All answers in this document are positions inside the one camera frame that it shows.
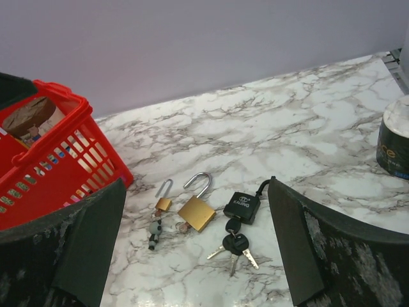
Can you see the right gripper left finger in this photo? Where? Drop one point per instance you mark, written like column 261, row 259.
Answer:
column 63, row 258

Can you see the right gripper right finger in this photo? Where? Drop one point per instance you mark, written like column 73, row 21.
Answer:
column 331, row 259

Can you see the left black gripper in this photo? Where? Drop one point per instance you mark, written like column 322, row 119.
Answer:
column 13, row 89

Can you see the black-headed key bunch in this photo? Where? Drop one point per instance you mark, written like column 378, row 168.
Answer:
column 237, row 244

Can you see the black padlock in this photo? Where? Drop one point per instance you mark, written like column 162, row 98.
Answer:
column 244, row 207

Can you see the small brass padlock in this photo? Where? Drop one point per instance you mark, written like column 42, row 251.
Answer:
column 164, row 202

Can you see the large brass padlock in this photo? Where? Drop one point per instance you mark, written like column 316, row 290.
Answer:
column 196, row 211

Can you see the small silver key with ring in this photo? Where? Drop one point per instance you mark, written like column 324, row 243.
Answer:
column 183, row 227

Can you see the brown-lid ice cream cup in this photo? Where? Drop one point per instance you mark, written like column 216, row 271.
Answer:
column 30, row 122

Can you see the red plastic shopping basket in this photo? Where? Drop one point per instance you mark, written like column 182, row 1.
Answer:
column 73, row 160

